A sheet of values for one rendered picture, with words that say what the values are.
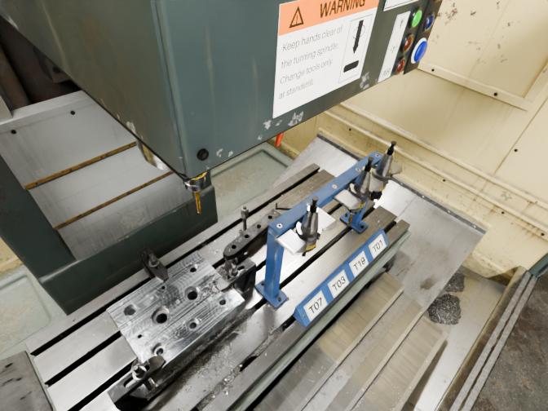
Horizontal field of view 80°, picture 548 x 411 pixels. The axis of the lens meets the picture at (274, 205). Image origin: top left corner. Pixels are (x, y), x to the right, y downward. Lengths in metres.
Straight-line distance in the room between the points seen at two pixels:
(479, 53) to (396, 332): 0.96
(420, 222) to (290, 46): 1.28
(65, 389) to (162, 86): 0.91
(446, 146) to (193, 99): 1.26
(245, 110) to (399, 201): 1.31
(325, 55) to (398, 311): 1.10
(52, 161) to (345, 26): 0.81
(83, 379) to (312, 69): 0.93
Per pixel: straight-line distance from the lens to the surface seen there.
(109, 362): 1.06
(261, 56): 0.31
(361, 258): 1.15
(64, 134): 0.99
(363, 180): 0.91
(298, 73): 0.36
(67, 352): 1.11
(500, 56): 1.31
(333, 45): 0.39
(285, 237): 0.80
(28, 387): 1.43
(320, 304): 1.04
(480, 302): 1.61
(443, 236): 1.54
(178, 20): 0.26
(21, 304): 1.68
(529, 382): 2.41
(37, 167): 1.01
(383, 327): 1.29
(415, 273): 1.47
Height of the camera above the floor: 1.84
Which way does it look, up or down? 46 degrees down
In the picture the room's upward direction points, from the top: 5 degrees clockwise
